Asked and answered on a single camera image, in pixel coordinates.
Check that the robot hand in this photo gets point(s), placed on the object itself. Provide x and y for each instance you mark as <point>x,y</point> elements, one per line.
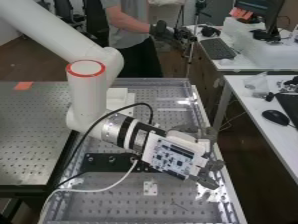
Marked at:
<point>175,156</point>

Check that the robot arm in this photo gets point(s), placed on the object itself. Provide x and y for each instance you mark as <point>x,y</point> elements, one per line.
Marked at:
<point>84,93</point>

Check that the small white square plate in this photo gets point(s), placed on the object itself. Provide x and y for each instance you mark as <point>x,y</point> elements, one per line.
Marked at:
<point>151,188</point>

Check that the black plate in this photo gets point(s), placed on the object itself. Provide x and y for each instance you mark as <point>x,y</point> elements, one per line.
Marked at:
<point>104,162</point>

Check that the clear box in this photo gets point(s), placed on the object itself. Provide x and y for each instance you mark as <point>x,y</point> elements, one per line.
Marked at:
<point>133,206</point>

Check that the white desk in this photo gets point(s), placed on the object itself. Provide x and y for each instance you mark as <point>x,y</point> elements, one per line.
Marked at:
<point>261,133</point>
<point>261,55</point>

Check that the small white box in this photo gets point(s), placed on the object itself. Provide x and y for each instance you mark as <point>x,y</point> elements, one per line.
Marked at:
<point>120,98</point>

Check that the black computer mouse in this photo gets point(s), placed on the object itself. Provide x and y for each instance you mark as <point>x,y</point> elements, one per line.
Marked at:
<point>276,117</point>

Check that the clear plastic bag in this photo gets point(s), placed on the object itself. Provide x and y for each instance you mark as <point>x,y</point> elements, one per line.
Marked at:
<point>256,85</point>

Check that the black keyboard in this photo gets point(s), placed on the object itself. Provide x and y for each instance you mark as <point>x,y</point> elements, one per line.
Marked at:
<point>217,48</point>
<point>290,108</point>

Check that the black tripod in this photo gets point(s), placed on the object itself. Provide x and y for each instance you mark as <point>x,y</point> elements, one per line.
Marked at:
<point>192,33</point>

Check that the black headphones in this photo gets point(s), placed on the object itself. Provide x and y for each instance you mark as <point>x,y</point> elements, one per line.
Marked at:
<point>210,31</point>

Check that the person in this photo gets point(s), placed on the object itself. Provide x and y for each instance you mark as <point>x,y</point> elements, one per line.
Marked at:
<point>128,30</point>

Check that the orange tape patch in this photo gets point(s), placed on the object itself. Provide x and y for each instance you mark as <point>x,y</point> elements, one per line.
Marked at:
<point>23,86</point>

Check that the orange sticky notes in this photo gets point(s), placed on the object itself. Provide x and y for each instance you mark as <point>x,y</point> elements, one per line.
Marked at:
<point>241,12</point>

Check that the black computer monitor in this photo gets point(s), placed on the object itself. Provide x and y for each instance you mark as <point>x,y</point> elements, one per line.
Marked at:
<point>261,6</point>

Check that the black office chair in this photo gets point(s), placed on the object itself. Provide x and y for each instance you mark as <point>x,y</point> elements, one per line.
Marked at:
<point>68,13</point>

